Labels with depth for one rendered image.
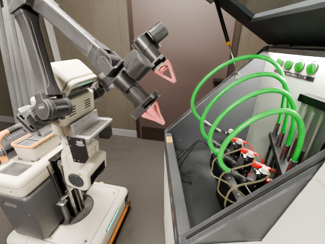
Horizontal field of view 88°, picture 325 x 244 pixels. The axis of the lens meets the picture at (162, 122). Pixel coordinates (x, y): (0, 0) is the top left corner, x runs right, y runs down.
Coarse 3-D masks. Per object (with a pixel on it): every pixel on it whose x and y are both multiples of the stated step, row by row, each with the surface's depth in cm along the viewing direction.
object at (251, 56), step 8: (240, 56) 58; (248, 56) 58; (256, 56) 58; (264, 56) 58; (224, 64) 59; (272, 64) 60; (280, 72) 61; (192, 96) 64; (192, 104) 65; (192, 112) 67; (280, 120) 70
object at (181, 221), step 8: (168, 136) 102; (168, 144) 94; (168, 152) 87; (168, 160) 82; (176, 160) 82; (168, 168) 83; (176, 168) 76; (168, 176) 84; (176, 176) 72; (168, 184) 85; (176, 184) 68; (176, 192) 64; (176, 200) 61; (184, 200) 61; (176, 208) 58; (184, 208) 58; (176, 216) 56; (184, 216) 55; (176, 224) 55; (184, 224) 53; (176, 232) 56; (184, 232) 51
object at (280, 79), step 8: (264, 72) 53; (240, 80) 53; (280, 80) 54; (224, 88) 55; (288, 88) 55; (216, 96) 56; (208, 104) 57; (288, 104) 58; (200, 120) 60; (288, 120) 61; (200, 128) 61; (280, 136) 64; (216, 144) 63; (280, 144) 65; (224, 152) 66
